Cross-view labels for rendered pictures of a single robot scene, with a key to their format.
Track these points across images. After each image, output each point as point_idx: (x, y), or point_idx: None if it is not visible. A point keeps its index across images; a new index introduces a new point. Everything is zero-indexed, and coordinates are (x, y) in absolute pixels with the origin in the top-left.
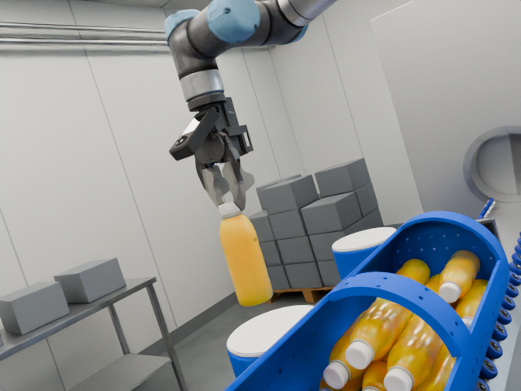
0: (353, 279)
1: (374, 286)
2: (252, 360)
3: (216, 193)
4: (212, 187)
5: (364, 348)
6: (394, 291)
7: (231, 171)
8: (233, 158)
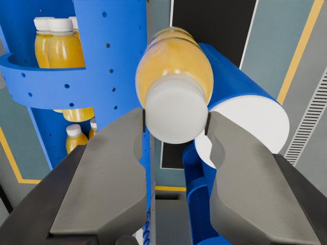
0: (64, 94)
1: (25, 72)
2: (243, 93)
3: (213, 137)
4: (228, 151)
5: (48, 23)
6: (10, 71)
7: (82, 181)
8: (3, 236)
